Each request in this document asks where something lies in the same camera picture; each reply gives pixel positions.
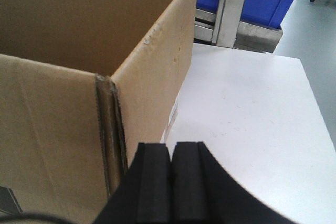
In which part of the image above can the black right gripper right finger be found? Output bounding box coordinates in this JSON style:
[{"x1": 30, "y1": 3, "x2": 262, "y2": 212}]
[{"x1": 172, "y1": 142, "x2": 291, "y2": 223}]

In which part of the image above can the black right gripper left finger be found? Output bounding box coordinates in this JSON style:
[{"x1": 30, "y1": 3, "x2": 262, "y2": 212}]
[{"x1": 94, "y1": 143, "x2": 171, "y2": 223}]

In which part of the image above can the brown cardboard box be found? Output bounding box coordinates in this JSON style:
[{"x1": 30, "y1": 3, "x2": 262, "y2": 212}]
[{"x1": 1, "y1": 0, "x2": 196, "y2": 223}]

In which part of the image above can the stainless steel shelf rack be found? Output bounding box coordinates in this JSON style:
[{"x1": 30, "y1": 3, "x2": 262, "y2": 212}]
[{"x1": 194, "y1": 0, "x2": 283, "y2": 53}]

